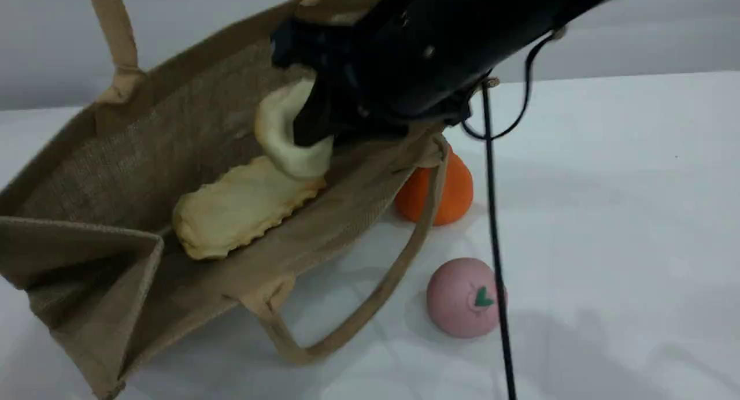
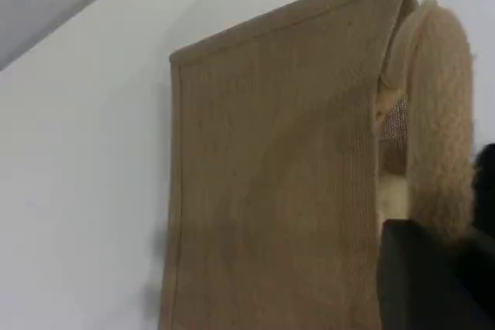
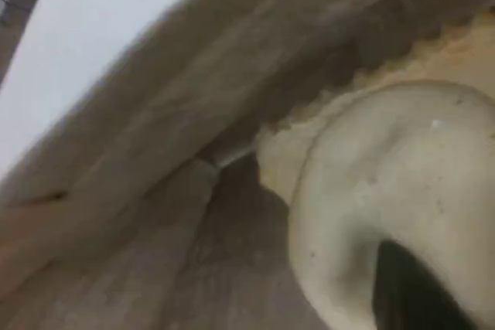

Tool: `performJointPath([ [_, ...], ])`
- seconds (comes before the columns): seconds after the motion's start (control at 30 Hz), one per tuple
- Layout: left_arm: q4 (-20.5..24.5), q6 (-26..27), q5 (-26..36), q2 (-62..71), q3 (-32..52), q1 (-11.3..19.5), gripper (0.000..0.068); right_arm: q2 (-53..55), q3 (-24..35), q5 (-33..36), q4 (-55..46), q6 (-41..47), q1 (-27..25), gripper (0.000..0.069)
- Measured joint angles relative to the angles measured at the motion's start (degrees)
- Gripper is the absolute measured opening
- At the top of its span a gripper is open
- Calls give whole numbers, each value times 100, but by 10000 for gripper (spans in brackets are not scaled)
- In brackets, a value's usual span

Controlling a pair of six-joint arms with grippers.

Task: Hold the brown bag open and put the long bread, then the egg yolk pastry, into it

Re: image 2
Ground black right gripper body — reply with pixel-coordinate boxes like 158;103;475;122
472;143;495;233

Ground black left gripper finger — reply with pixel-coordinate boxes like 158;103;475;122
376;218;495;330

